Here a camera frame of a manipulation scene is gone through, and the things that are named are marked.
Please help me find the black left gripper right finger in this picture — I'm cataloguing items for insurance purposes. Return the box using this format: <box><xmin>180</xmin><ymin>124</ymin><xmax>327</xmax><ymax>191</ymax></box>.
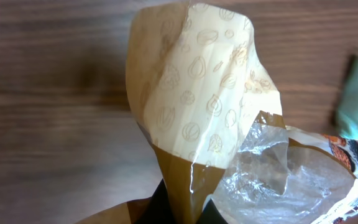
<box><xmin>196</xmin><ymin>200</ymin><xmax>228</xmax><ymax>224</ymax></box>

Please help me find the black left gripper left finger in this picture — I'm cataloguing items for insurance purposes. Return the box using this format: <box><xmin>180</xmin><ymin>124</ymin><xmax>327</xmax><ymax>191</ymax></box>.
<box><xmin>134</xmin><ymin>180</ymin><xmax>176</xmax><ymax>224</ymax></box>

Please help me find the brown Pantree snack pouch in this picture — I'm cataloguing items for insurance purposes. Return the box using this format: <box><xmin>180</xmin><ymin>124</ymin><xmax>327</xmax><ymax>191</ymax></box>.
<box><xmin>85</xmin><ymin>2</ymin><xmax>358</xmax><ymax>223</ymax></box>

